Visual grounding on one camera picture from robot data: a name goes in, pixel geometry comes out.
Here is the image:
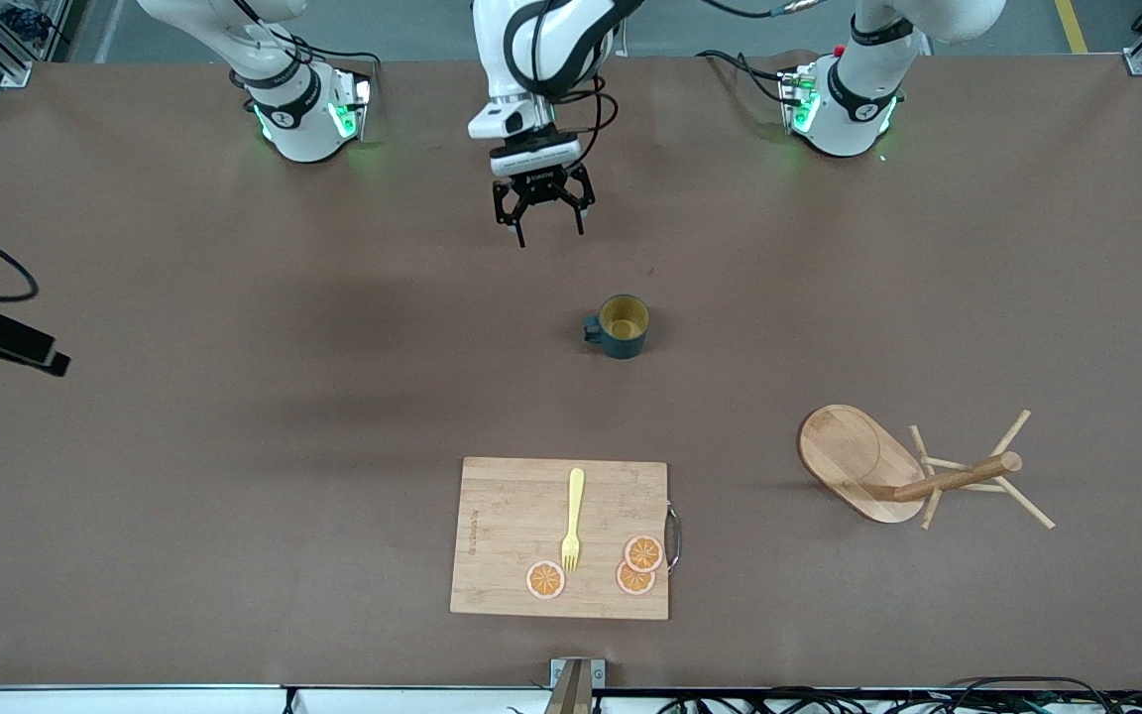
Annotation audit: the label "looping black cable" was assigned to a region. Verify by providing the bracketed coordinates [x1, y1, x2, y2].
[943, 676, 1117, 714]

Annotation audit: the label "blue wire bundle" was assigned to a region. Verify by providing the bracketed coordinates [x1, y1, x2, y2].
[0, 5, 49, 43]

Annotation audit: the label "black base cable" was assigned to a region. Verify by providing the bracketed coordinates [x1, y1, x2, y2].
[234, 0, 381, 100]
[698, 50, 792, 105]

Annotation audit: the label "white shelf board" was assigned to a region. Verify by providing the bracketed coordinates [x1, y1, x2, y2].
[0, 684, 1142, 714]

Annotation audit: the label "metal mounting bracket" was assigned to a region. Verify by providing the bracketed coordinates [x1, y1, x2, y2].
[549, 657, 607, 690]

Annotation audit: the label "aluminium camera post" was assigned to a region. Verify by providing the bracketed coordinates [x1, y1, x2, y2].
[543, 662, 592, 714]

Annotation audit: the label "bamboo cutting board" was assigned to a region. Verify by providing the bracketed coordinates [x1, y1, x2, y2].
[450, 456, 683, 622]

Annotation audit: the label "black left base cable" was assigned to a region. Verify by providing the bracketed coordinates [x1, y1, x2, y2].
[698, 50, 792, 105]

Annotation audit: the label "yellow plastic fork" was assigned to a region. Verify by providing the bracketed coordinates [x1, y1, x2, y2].
[560, 468, 587, 574]

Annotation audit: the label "tangled black cables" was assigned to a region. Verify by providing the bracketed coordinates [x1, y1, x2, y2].
[658, 689, 939, 714]

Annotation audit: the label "wooden mug tree rack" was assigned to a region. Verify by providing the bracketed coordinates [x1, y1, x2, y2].
[797, 404, 1057, 531]

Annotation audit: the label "dark teal mug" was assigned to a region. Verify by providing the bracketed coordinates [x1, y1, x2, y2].
[584, 295, 650, 360]

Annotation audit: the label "black right base cable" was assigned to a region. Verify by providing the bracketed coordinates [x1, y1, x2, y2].
[234, 0, 381, 100]

